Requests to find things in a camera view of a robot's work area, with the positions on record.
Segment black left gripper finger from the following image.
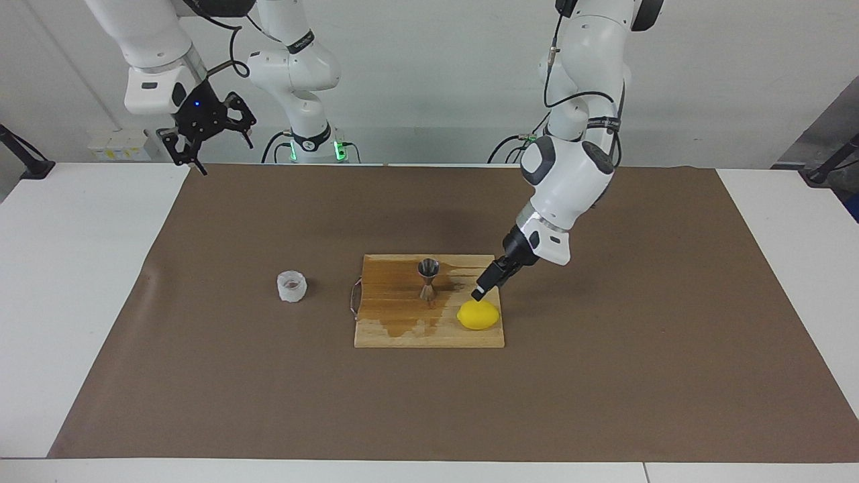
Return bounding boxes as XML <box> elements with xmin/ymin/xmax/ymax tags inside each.
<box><xmin>471</xmin><ymin>267</ymin><xmax>505</xmax><ymax>301</ymax></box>

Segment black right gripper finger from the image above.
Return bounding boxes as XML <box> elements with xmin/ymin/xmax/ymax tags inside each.
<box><xmin>225</xmin><ymin>92</ymin><xmax>257</xmax><ymax>150</ymax></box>
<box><xmin>158</xmin><ymin>129</ymin><xmax>209</xmax><ymax>176</ymax></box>

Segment steel double jigger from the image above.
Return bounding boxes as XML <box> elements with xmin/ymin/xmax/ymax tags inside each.
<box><xmin>417</xmin><ymin>258</ymin><xmax>441</xmax><ymax>302</ymax></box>

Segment yellow lemon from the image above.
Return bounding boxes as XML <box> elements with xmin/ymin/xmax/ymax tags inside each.
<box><xmin>457</xmin><ymin>299</ymin><xmax>502</xmax><ymax>331</ymax></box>

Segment white box with yellow label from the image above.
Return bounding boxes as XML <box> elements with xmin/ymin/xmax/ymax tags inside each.
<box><xmin>87</xmin><ymin>129</ymin><xmax>162</xmax><ymax>162</ymax></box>

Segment wooden cutting board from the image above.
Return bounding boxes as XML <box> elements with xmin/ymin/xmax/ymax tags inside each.
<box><xmin>350</xmin><ymin>254</ymin><xmax>505</xmax><ymax>349</ymax></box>

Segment black clamp stand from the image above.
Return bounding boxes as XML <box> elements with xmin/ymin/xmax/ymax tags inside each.
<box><xmin>802</xmin><ymin>133</ymin><xmax>859</xmax><ymax>186</ymax></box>
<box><xmin>0</xmin><ymin>124</ymin><xmax>56</xmax><ymax>180</ymax></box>

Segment brown paper table mat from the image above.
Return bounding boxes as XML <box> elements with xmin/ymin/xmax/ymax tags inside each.
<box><xmin>48</xmin><ymin>163</ymin><xmax>859</xmax><ymax>464</ymax></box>

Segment black right base cables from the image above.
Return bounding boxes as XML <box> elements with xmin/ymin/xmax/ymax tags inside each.
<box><xmin>261</xmin><ymin>131</ymin><xmax>296</xmax><ymax>164</ymax></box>

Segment black base cables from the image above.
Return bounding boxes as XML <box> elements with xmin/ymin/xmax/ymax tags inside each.
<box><xmin>489</xmin><ymin>111</ymin><xmax>552</xmax><ymax>164</ymax></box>
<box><xmin>261</xmin><ymin>131</ymin><xmax>296</xmax><ymax>164</ymax></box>

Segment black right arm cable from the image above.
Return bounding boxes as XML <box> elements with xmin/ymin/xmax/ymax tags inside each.
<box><xmin>181</xmin><ymin>0</ymin><xmax>253</xmax><ymax>78</ymax></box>

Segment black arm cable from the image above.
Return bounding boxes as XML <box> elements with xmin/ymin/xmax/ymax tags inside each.
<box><xmin>181</xmin><ymin>0</ymin><xmax>253</xmax><ymax>78</ymax></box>
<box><xmin>542</xmin><ymin>10</ymin><xmax>625</xmax><ymax>168</ymax></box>

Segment black left base cables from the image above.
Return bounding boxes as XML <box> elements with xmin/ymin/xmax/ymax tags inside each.
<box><xmin>489</xmin><ymin>111</ymin><xmax>552</xmax><ymax>164</ymax></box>

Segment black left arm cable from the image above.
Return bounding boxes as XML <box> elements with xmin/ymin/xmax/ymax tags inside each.
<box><xmin>542</xmin><ymin>10</ymin><xmax>625</xmax><ymax>168</ymax></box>

